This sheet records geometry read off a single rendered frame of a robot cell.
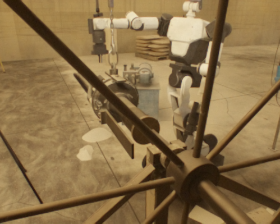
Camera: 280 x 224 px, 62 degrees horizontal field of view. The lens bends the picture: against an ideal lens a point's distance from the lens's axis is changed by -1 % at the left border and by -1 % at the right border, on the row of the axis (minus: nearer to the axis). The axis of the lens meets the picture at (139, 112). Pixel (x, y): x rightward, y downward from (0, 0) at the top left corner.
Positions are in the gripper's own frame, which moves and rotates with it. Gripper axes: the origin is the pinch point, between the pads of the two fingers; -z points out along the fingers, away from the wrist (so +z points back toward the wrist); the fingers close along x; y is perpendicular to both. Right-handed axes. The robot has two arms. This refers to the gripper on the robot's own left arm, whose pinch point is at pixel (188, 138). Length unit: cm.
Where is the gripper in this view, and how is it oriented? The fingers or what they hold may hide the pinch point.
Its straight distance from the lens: 171.8
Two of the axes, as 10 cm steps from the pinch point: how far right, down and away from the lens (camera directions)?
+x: -6.2, -0.8, -7.8
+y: 7.4, 2.9, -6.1
